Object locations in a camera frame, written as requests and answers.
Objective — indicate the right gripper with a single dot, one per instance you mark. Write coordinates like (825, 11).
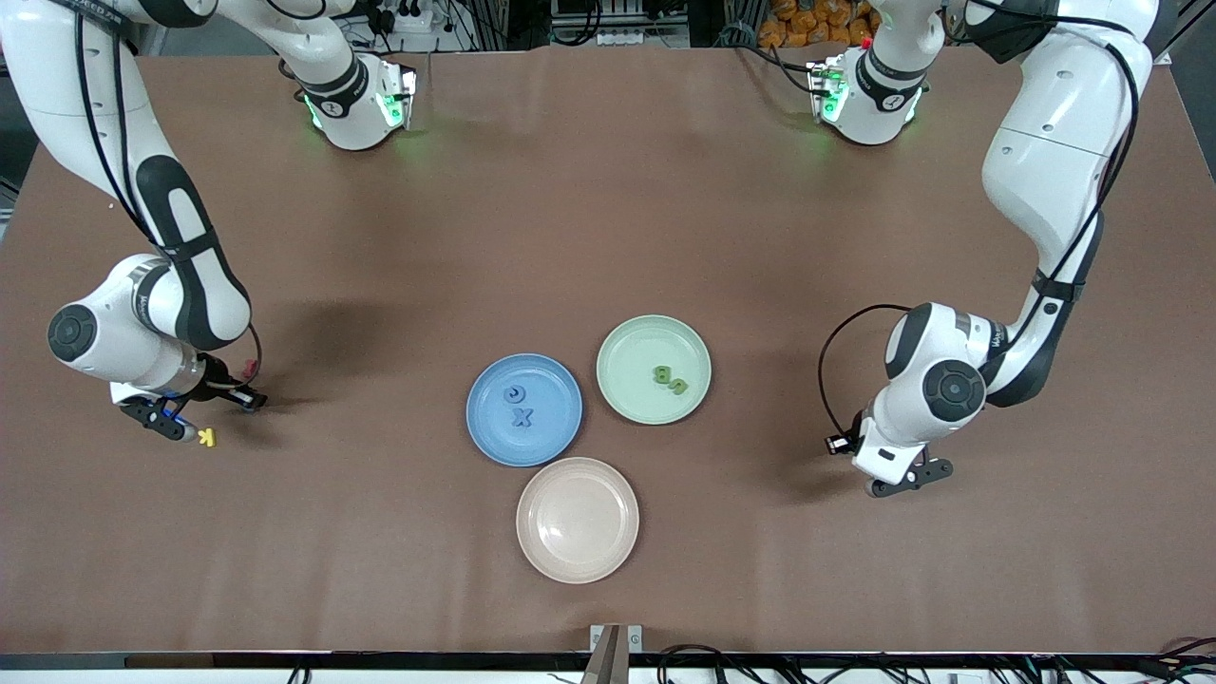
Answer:
(220, 385)

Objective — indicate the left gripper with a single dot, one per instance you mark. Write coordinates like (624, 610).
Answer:
(852, 438)

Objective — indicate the blue foam letter C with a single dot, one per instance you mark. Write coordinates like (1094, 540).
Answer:
(521, 392)

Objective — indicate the blue foam letter X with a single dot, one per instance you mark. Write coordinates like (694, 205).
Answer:
(522, 417)

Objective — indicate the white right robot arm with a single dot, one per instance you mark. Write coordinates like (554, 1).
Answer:
(47, 85)

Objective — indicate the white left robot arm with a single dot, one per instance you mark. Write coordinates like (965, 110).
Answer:
(1054, 114)

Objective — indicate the yellow foam letter K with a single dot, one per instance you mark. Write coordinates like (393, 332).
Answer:
(208, 437)

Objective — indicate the green plate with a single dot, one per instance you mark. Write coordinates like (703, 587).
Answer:
(627, 361)

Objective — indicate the beige plate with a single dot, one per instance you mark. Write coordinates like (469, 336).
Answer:
(578, 520)

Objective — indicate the blue plate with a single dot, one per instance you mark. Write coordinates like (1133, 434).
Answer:
(556, 432)

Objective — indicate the brown table cover sheet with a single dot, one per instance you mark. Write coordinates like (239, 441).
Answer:
(608, 190)

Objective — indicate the white power strip with plugs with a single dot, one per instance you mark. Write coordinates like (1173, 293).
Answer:
(408, 19)

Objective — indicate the orange snack bags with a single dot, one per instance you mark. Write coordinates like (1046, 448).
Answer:
(807, 19)

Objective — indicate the long white power strip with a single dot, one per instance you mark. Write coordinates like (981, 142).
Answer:
(636, 38)

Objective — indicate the black table edge rail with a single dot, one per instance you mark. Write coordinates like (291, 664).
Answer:
(380, 660)

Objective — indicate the metal table edge bracket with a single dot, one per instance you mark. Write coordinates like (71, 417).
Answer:
(608, 655)

